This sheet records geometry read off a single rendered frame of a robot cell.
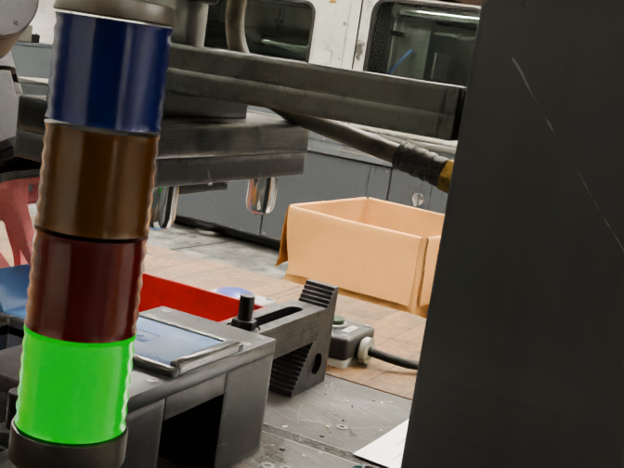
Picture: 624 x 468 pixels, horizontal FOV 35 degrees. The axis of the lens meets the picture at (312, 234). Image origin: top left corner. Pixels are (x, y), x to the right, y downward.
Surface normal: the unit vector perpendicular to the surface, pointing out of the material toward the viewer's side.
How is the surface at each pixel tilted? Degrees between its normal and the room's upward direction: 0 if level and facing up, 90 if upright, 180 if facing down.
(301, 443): 0
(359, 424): 0
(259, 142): 90
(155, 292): 90
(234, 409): 90
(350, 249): 87
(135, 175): 104
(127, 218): 76
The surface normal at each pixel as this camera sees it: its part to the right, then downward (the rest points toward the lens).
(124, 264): 0.72, 0.45
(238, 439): 0.88, 0.21
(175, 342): 0.14, -0.97
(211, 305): -0.45, 0.09
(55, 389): -0.10, -0.08
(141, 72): 0.71, -0.01
